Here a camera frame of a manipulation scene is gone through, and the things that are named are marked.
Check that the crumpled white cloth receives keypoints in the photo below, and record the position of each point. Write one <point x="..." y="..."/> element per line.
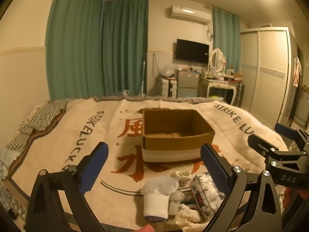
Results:
<point x="187" y="218"/>

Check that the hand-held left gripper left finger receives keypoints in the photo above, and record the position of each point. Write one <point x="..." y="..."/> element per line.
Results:
<point x="95" y="166"/>

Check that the clear plastic bag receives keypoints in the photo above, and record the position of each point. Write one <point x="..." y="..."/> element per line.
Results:
<point x="168" y="70"/>

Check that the white drawer unit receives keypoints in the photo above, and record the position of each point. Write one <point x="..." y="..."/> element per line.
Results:
<point x="167" y="87"/>

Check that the brown cardboard box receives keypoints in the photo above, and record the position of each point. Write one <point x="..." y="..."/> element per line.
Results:
<point x="173" y="130"/>

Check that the white sock with dark cuff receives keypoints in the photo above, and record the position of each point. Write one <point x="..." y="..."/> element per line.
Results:
<point x="157" y="195"/>

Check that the hanging clothes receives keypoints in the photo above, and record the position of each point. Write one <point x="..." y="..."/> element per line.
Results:
<point x="297" y="71"/>

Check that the grey drawer cabinet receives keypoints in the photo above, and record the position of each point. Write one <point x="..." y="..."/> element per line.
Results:
<point x="187" y="83"/>

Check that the white air conditioner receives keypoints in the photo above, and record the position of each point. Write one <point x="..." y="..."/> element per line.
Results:
<point x="189" y="14"/>

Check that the small white folded socks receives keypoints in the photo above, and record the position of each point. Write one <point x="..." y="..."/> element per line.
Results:
<point x="179" y="176"/>

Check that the white louvered wardrobe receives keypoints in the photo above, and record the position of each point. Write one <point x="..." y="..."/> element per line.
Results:
<point x="268" y="75"/>

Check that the short white sock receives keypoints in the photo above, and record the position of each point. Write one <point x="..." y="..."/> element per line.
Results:
<point x="175" y="203"/>

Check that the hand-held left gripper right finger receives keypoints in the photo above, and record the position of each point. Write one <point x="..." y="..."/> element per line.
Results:
<point x="214" y="166"/>

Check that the cream printed blanket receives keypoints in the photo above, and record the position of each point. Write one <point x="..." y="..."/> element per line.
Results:
<point x="72" y="130"/>

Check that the light blue patterned sheet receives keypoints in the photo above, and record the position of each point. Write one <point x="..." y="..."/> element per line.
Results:
<point x="9" y="174"/>

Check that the black wall television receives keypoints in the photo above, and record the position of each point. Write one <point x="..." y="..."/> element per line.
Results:
<point x="192" y="50"/>

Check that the person's left hand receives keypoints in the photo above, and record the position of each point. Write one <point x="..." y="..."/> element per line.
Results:
<point x="144" y="229"/>

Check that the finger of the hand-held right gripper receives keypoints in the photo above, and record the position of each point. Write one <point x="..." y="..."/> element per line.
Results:
<point x="286" y="129"/>
<point x="260" y="145"/>

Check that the white mop pole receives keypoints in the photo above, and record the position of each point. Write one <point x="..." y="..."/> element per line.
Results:
<point x="144" y="77"/>

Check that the white oval vanity mirror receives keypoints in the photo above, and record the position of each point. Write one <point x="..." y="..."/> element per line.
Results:
<point x="217" y="59"/>

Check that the narrow green curtain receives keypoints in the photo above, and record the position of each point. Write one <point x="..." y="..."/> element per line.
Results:
<point x="225" y="41"/>

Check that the white dressing table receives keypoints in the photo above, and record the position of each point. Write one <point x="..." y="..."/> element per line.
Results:
<point x="217" y="84"/>

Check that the wide green curtain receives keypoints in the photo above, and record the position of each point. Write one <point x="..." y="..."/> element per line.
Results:
<point x="74" y="43"/>

